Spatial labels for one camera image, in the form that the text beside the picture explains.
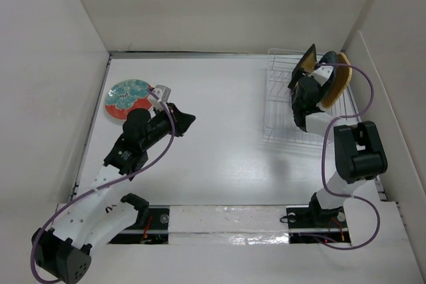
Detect brown black square plate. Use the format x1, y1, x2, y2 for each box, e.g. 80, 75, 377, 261
288, 44, 317, 91

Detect woven bamboo square plate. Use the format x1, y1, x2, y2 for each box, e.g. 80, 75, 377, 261
321, 53, 353, 109

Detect teal round plate white blossoms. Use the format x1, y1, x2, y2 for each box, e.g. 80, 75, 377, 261
319, 51, 337, 98

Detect red teal floral round plate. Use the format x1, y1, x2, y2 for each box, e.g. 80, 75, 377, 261
104, 79, 152, 120

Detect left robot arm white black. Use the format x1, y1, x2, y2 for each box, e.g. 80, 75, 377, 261
30, 102, 196, 283

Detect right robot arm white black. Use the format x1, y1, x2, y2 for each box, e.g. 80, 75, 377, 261
288, 76, 388, 226

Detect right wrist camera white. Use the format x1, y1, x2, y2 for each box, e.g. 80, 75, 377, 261
310, 65, 334, 86

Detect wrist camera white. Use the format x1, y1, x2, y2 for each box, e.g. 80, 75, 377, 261
148, 84, 171, 110
310, 65, 334, 86

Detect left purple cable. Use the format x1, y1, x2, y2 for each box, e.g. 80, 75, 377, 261
30, 87, 176, 282

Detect purple cable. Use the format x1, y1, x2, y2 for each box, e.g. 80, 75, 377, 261
30, 87, 176, 282
314, 63, 381, 250

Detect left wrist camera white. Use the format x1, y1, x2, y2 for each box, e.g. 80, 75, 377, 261
148, 84, 171, 110

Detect white wire dish rack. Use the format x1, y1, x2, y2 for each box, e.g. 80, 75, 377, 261
264, 49, 353, 146

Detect aluminium base rail with mounts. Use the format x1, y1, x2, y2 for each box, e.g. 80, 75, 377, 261
111, 206, 351, 245

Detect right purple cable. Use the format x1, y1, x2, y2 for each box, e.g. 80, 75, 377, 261
314, 63, 381, 250

